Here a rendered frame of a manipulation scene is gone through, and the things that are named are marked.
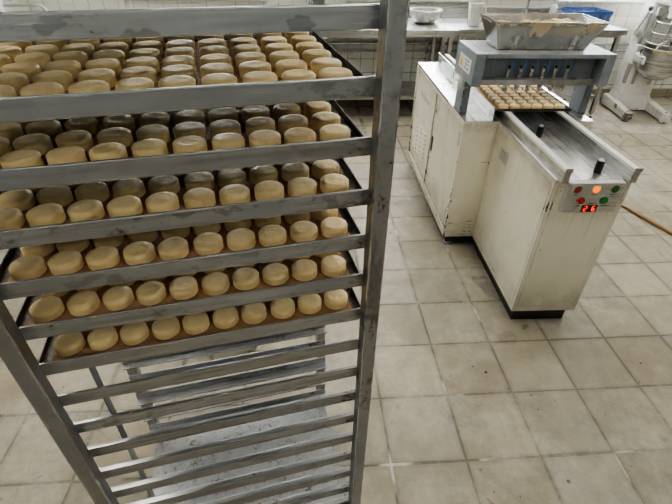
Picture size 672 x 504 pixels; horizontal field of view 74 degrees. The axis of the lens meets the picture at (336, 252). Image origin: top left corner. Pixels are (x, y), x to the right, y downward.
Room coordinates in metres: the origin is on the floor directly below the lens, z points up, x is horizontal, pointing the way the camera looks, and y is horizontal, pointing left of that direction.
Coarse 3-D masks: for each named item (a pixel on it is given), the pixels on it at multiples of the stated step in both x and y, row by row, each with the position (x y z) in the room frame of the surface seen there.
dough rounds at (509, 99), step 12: (492, 96) 2.55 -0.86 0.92; (504, 96) 2.55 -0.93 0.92; (516, 96) 2.56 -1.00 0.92; (528, 96) 2.56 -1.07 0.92; (540, 96) 2.63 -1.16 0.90; (504, 108) 2.38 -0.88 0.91; (516, 108) 2.38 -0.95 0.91; (528, 108) 2.39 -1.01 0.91; (540, 108) 2.39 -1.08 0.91; (552, 108) 2.40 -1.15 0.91; (564, 108) 2.42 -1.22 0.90
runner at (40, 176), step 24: (288, 144) 0.62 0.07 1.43; (312, 144) 0.63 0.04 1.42; (336, 144) 0.64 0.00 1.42; (360, 144) 0.65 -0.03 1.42; (24, 168) 0.53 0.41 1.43; (48, 168) 0.54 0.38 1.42; (72, 168) 0.55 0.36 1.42; (96, 168) 0.55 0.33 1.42; (120, 168) 0.56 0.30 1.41; (144, 168) 0.57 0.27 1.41; (168, 168) 0.58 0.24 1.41; (192, 168) 0.59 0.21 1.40; (216, 168) 0.60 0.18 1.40
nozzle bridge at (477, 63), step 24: (480, 48) 2.49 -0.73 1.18; (600, 48) 2.55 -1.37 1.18; (480, 72) 2.37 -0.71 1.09; (504, 72) 2.47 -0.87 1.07; (528, 72) 2.47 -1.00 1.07; (552, 72) 2.48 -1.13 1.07; (576, 72) 2.49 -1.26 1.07; (600, 72) 2.42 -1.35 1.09; (456, 96) 2.57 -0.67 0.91; (576, 96) 2.58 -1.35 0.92
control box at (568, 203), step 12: (576, 180) 1.69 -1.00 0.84; (588, 180) 1.70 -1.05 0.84; (600, 180) 1.70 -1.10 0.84; (612, 180) 1.70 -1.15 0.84; (564, 192) 1.68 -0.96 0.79; (588, 192) 1.67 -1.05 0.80; (600, 192) 1.67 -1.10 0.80; (612, 192) 1.67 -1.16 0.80; (564, 204) 1.66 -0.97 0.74; (576, 204) 1.67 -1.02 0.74; (588, 204) 1.67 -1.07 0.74; (600, 204) 1.67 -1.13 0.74; (612, 204) 1.68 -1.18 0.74
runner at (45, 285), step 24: (336, 240) 0.64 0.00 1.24; (360, 240) 0.66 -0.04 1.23; (144, 264) 0.56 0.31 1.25; (168, 264) 0.57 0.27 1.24; (192, 264) 0.58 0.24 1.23; (216, 264) 0.59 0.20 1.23; (240, 264) 0.60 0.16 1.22; (0, 288) 0.51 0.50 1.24; (24, 288) 0.51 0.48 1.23; (48, 288) 0.52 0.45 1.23; (72, 288) 0.53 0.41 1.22
